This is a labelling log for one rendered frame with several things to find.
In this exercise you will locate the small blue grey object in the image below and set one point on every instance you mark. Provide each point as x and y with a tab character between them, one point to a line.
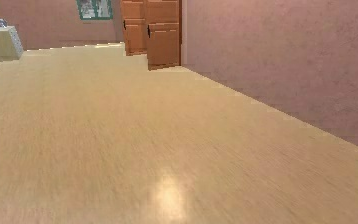
2	23

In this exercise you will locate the green framed wall picture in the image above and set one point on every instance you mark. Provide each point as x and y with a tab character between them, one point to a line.
94	9

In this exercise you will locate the brown wooden room door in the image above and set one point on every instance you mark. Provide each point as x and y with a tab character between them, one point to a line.
133	28
163	36

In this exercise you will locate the white chest of drawers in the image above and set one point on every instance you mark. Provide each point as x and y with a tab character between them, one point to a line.
5	43

